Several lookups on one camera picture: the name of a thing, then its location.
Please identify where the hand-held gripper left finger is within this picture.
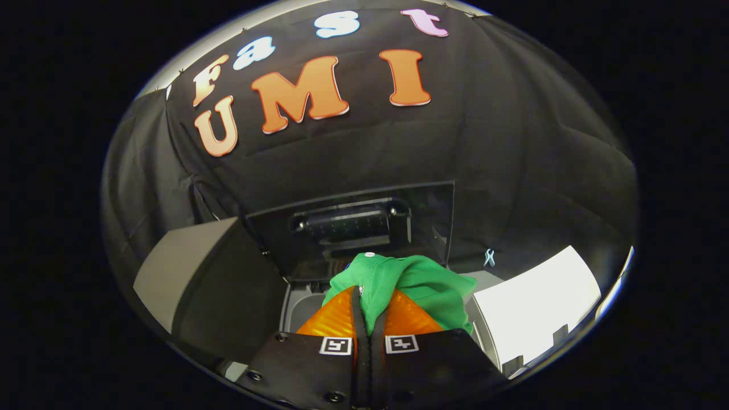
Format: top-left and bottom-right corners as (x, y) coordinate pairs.
(236, 285), (366, 410)

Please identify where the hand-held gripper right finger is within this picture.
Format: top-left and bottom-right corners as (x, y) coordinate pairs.
(370, 288), (509, 410)

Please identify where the grey washing machine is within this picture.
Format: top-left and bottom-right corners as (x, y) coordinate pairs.
(278, 268), (503, 372)

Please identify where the green polo shirt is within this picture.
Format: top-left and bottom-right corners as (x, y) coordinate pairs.
(321, 252), (477, 337)

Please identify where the dark washing machine lid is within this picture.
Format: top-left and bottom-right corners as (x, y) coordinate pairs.
(245, 181), (456, 284)

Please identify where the white cabinet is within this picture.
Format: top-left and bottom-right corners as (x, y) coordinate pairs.
(472, 245), (603, 375)

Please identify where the grey cabinet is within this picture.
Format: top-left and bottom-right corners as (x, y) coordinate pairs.
(132, 216), (289, 366)

